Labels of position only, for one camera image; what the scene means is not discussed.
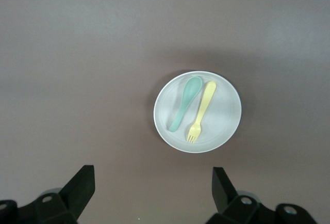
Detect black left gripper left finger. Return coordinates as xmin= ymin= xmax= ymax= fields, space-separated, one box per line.
xmin=0 ymin=165 xmax=96 ymax=224

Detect pale round plate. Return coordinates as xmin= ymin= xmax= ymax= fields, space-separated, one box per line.
xmin=153 ymin=70 xmax=243 ymax=154

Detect teal plastic spoon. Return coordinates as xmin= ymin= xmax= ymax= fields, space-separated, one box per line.
xmin=169 ymin=76 xmax=203 ymax=133

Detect brown table cover cloth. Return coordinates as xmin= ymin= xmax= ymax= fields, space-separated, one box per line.
xmin=0 ymin=0 xmax=330 ymax=224

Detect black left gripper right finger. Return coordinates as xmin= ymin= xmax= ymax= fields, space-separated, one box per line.
xmin=206 ymin=167 xmax=317 ymax=224

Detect yellow plastic fork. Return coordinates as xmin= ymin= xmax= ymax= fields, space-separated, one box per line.
xmin=186 ymin=81 xmax=217 ymax=144

